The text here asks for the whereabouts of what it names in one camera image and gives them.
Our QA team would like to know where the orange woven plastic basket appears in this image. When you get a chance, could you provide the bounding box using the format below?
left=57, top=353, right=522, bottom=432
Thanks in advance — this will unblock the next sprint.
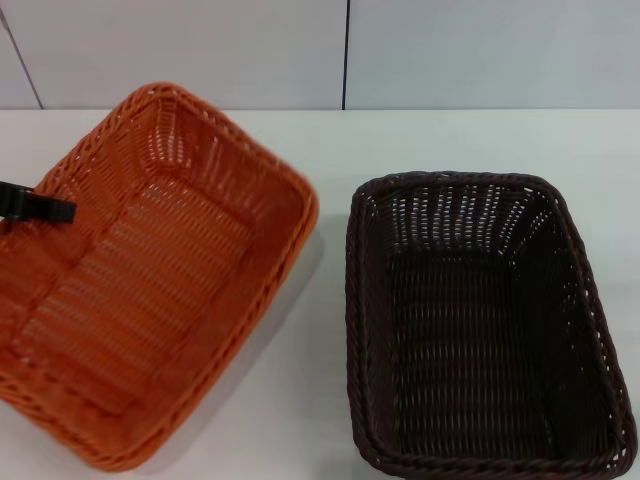
left=0, top=83, right=321, bottom=474

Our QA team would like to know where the dark brown woven plastic basket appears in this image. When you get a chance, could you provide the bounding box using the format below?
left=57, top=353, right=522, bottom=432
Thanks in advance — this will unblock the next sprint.
left=344, top=170, right=637, bottom=475

